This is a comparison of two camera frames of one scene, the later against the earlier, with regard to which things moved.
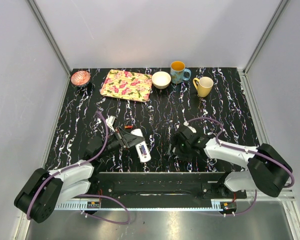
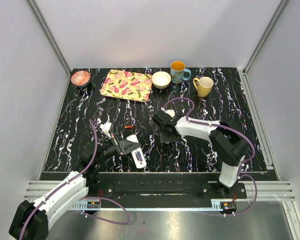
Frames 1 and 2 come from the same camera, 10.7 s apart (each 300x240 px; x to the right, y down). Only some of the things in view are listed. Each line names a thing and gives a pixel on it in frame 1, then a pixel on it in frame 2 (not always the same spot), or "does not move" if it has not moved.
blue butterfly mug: x=177 y=72 does not move
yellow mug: x=205 y=85 does not move
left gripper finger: x=128 y=137 -> x=128 y=146
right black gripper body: x=182 y=150 -> x=162 y=130
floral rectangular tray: x=127 y=85 does not move
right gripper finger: x=168 y=152 -> x=166 y=137
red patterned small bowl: x=79 y=78 does not move
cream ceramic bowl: x=161 y=79 does not move
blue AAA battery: x=142 y=150 -> x=139 y=156
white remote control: x=142 y=148 -> x=138 y=154
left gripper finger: x=135 y=142 -> x=131 y=148
